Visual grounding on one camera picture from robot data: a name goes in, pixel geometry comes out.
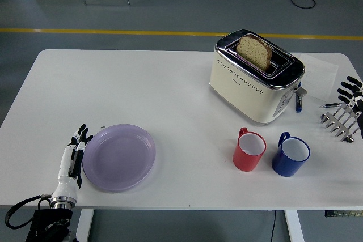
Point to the table height control panel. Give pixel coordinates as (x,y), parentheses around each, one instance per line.
(343,213)

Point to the metal toast rack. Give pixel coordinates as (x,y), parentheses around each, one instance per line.
(339,124)

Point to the white table leg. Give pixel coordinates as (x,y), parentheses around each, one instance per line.
(82,225)
(295,225)

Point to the black pen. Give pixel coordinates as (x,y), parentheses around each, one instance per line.
(330,105)

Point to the white paper sheet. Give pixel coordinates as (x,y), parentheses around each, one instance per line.
(320,74)

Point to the blue mug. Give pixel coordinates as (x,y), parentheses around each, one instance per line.
(285,167)

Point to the blue marker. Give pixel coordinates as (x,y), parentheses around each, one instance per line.
(298,104)

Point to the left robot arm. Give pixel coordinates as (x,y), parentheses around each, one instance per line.
(54,219)

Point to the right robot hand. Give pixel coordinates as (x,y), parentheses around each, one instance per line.
(358,97)

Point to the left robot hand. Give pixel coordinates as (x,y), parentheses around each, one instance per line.
(66,182)

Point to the purple plate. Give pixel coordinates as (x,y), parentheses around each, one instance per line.
(119,158)

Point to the cream and chrome toaster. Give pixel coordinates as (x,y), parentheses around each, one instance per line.
(241,94)

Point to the bread slice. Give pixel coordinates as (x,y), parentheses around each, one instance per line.
(253,50)

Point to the red mug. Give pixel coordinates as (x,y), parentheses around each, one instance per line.
(245,162)

